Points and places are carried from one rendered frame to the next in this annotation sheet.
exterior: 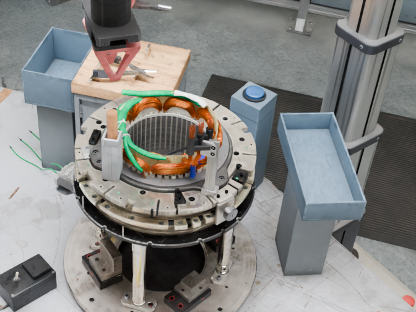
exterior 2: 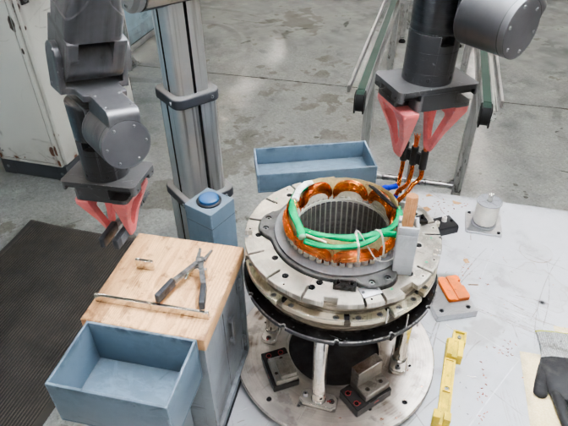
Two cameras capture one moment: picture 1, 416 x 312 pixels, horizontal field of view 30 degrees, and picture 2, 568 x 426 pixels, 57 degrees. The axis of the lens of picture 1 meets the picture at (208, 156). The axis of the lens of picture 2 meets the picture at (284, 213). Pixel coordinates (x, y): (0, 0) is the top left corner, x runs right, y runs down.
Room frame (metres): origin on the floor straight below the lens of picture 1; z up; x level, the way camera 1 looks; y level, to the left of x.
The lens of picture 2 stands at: (1.08, 0.74, 1.64)
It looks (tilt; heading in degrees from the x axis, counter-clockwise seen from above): 38 degrees down; 274
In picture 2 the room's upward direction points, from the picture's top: 1 degrees counter-clockwise
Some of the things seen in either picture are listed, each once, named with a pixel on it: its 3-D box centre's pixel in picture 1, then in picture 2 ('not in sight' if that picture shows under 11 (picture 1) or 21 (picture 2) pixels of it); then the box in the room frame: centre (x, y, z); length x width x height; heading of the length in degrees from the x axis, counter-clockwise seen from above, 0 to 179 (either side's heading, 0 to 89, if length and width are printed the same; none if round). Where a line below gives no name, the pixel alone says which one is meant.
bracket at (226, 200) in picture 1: (222, 207); not in sight; (0.91, -0.03, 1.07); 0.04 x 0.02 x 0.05; 133
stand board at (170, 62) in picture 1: (133, 70); (168, 286); (1.30, 0.17, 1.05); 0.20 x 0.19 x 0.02; 81
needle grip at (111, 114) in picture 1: (112, 126); (409, 213); (0.94, 0.16, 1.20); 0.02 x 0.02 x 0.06
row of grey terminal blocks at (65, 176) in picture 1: (74, 173); not in sight; (1.24, 0.29, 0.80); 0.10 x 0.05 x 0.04; 152
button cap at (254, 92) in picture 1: (254, 92); (209, 198); (1.28, -0.08, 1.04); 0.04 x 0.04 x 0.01
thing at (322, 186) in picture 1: (308, 208); (312, 210); (1.08, -0.21, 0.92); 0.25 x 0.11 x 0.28; 10
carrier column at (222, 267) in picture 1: (226, 236); not in sight; (1.00, -0.05, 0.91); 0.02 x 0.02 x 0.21
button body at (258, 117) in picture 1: (247, 141); (215, 248); (1.28, -0.08, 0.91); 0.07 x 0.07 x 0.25; 58
